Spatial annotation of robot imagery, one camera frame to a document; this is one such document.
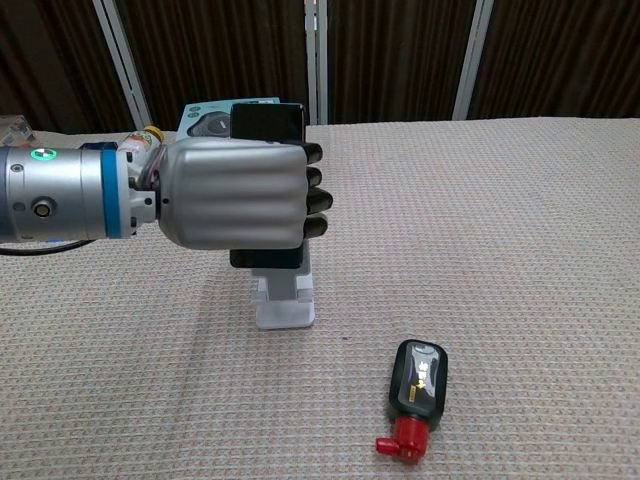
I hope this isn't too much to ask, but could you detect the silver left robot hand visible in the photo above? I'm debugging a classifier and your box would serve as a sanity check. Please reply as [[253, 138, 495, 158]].
[[126, 137, 335, 252]]

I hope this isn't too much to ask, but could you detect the black smartphone with teal edge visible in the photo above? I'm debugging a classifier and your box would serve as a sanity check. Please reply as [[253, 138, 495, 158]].
[[229, 102, 310, 272]]

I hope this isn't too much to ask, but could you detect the teal Philips product box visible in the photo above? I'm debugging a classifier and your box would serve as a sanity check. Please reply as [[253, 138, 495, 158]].
[[175, 96, 281, 148]]

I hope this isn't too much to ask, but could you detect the white phone stand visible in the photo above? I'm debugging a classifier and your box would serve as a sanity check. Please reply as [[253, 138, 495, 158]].
[[250, 238, 316, 331]]

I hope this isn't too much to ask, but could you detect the small clear packaged item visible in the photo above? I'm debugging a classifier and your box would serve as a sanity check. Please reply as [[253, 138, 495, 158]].
[[0, 114, 37, 149]]

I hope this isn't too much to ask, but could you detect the white drink bottle yellow cap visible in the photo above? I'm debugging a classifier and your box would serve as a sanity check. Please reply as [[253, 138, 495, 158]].
[[116, 126, 165, 153]]

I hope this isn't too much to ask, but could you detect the beige woven tablecloth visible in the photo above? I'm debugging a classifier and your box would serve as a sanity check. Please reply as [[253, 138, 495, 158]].
[[0, 117, 640, 480]]

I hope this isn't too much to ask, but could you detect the black bottle with red cap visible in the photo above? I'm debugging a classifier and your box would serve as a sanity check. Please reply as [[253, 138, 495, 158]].
[[375, 339, 450, 465]]

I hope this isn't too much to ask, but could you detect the white partition frame post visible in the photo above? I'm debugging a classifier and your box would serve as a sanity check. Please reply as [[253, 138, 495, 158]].
[[92, 0, 153, 129], [452, 0, 496, 121], [303, 0, 330, 125]]

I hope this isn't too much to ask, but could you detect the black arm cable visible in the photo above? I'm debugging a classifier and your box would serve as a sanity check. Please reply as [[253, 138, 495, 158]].
[[0, 238, 96, 257]]

